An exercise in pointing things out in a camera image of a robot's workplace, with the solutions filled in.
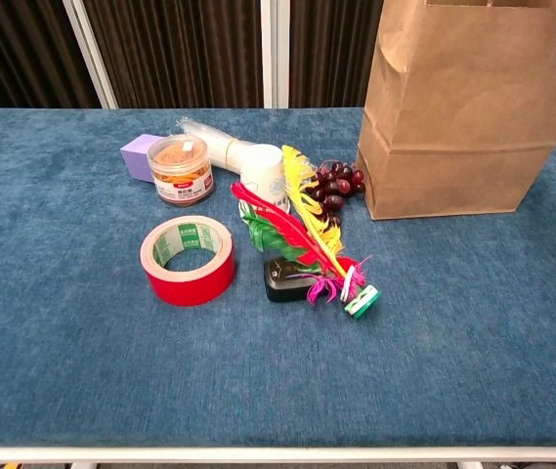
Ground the red yellow feather toy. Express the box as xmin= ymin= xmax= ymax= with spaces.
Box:
xmin=231 ymin=144 xmax=381 ymax=320

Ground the white paper cup stack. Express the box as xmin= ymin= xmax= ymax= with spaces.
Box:
xmin=237 ymin=144 xmax=291 ymax=221

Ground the brown paper carrier bag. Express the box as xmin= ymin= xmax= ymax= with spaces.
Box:
xmin=355 ymin=0 xmax=556 ymax=221

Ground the black car key fob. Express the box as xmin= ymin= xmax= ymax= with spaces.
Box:
xmin=264 ymin=257 xmax=330 ymax=303

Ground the dark red grape bunch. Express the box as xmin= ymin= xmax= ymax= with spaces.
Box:
xmin=309 ymin=159 xmax=367 ymax=229

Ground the red tape roll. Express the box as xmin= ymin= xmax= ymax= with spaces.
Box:
xmin=139 ymin=215 xmax=236 ymax=308

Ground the bundle of clear straws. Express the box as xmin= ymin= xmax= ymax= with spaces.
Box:
xmin=175 ymin=115 xmax=288 ymax=177

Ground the clear jar of rubber bands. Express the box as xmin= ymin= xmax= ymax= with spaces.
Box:
xmin=146 ymin=135 xmax=215 ymax=207

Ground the purple cube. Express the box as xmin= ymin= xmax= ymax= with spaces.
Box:
xmin=119 ymin=133 xmax=165 ymax=184

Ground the black pleated curtain panel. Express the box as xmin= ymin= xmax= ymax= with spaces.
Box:
xmin=289 ymin=0 xmax=386 ymax=109
xmin=0 ymin=0 xmax=101 ymax=121
xmin=84 ymin=0 xmax=264 ymax=109

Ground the blue table cover cloth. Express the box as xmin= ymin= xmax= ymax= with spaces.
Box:
xmin=0 ymin=107 xmax=556 ymax=448

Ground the white partition post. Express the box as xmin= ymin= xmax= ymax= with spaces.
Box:
xmin=260 ymin=0 xmax=291 ymax=109
xmin=62 ymin=0 xmax=118 ymax=109

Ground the white table frame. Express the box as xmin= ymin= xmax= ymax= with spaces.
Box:
xmin=0 ymin=445 xmax=556 ymax=464

